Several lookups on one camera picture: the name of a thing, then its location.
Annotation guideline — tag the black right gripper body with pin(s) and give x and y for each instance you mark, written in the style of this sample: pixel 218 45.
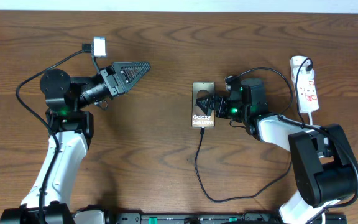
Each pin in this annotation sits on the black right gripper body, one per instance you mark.
pixel 224 109

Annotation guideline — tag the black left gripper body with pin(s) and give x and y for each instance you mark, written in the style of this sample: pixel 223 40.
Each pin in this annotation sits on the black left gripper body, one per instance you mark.
pixel 107 74

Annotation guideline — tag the gold Galaxy smartphone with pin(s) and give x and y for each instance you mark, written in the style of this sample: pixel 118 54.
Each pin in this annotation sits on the gold Galaxy smartphone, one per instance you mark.
pixel 202 113

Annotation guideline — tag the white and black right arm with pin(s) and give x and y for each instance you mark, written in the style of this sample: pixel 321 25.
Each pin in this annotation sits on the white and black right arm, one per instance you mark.
pixel 324 165

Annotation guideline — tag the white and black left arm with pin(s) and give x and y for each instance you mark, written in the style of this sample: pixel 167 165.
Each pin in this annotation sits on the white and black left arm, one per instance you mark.
pixel 71 130

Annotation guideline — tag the white USB charger plug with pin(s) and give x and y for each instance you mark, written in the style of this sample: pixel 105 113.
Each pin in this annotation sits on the white USB charger plug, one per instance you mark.
pixel 300 73

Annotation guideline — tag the white power strip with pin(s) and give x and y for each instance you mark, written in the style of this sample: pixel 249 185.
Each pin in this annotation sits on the white power strip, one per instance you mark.
pixel 306 88

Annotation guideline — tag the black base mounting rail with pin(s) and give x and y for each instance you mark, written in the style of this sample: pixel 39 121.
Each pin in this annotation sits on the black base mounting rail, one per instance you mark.
pixel 197 218

